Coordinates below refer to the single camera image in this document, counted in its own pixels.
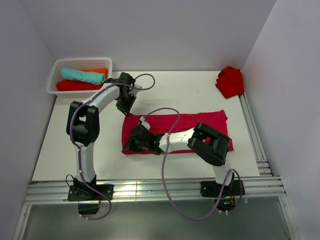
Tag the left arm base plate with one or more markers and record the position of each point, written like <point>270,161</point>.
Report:
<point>77,194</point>

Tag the aluminium front rail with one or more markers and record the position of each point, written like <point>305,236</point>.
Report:
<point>50,193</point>

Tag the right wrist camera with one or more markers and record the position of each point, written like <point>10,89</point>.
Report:
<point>142,121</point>

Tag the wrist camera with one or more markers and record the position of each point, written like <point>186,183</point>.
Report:
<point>135,90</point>
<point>142,121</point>

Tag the teal rolled t shirt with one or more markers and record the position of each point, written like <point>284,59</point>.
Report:
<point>81,76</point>

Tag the red rolled t shirt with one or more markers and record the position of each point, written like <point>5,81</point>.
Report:
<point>69,85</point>

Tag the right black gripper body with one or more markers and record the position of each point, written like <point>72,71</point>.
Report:
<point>134,146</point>

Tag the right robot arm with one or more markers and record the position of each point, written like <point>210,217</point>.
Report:
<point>209,144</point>

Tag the white plastic basket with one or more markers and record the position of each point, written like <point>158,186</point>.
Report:
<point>76,63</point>

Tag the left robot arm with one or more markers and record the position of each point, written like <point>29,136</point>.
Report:
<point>83,124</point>

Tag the aluminium side rail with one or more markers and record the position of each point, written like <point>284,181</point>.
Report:
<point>258,149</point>

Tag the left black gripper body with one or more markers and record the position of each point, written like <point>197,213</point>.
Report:
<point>124,103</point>

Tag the orange rolled t shirt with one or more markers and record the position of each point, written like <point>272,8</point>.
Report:
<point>97,70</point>

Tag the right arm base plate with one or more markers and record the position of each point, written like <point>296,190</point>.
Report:
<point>211,189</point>

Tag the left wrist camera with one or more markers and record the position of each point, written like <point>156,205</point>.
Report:
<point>135,90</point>

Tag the red crumpled t shirt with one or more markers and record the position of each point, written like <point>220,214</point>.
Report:
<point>230,82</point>

